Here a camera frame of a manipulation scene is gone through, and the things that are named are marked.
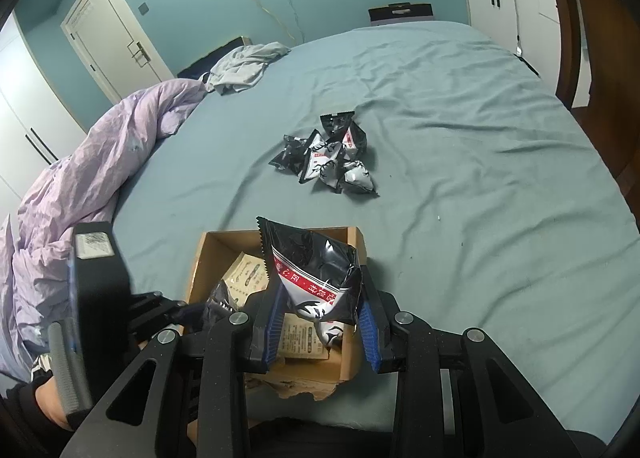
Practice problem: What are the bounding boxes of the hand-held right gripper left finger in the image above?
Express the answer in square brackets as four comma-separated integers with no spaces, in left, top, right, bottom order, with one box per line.
[60,283,288,458]

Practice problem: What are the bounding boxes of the bed with teal sheet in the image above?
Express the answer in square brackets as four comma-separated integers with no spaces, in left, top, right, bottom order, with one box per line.
[107,20,640,444]

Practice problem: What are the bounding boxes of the wooden chair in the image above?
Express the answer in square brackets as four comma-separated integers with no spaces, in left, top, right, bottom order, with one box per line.
[547,0,640,203]

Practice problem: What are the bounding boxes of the white door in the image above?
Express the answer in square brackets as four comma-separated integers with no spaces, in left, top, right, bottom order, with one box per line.
[61,0,176,103]

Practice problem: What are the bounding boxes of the person's dark pants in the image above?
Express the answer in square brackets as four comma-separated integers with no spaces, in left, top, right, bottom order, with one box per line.
[240,415,601,458]

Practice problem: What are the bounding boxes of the cardboard box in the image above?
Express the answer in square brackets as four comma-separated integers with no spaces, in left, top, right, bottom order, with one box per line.
[184,225,370,404]

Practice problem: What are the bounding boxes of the white cabinet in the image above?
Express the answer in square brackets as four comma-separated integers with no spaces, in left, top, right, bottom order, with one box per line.
[461,0,563,98]

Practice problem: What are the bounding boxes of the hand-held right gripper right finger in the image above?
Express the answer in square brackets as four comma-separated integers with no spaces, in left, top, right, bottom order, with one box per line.
[357,263,583,458]

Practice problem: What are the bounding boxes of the grey garment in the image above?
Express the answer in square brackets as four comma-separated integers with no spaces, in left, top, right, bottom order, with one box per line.
[205,42,292,96]

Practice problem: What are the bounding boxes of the black bag behind bed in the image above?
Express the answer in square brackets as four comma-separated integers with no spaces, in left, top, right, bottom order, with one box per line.
[368,2,435,27]

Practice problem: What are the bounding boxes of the purple blanket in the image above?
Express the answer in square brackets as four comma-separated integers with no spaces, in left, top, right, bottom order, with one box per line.
[0,78,208,381]

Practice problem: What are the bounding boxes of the beige snack bag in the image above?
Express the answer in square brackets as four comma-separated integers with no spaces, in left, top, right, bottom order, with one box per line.
[275,313,331,361]
[220,252,273,309]

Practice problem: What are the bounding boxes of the pile of black packets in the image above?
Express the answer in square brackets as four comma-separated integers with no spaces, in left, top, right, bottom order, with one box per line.
[269,110,379,199]

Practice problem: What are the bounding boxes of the white wardrobe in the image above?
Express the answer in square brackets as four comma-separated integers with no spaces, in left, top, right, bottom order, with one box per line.
[0,12,88,219]

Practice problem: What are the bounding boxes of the wall cable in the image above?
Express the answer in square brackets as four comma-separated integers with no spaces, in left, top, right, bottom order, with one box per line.
[240,0,308,46]

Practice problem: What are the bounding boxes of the white charger cable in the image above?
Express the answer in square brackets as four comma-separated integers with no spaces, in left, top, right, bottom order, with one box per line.
[510,0,526,58]

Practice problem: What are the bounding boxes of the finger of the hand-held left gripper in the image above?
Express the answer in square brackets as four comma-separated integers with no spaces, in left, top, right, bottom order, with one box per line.
[131,290,208,339]

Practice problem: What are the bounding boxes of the person's left forearm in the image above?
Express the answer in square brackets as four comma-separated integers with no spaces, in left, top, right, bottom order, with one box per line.
[0,353,96,436]

